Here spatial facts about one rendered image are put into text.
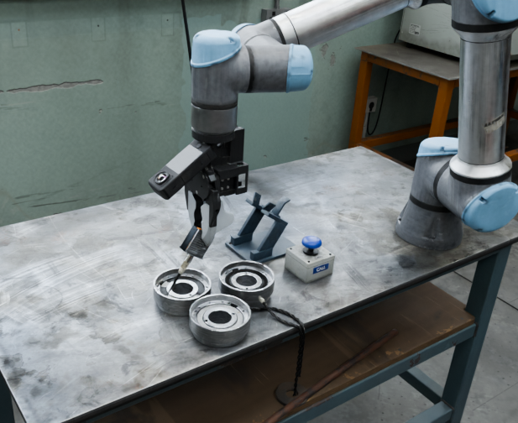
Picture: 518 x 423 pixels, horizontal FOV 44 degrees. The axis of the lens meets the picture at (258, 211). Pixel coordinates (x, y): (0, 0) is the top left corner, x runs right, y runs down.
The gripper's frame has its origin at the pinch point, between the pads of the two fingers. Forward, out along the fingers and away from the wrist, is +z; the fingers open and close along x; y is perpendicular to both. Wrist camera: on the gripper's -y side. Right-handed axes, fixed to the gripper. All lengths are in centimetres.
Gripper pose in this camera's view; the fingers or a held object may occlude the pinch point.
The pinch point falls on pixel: (200, 237)
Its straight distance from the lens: 112.9
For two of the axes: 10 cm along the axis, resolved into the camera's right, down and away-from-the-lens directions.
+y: 8.1, -2.3, 5.5
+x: -5.9, -4.1, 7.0
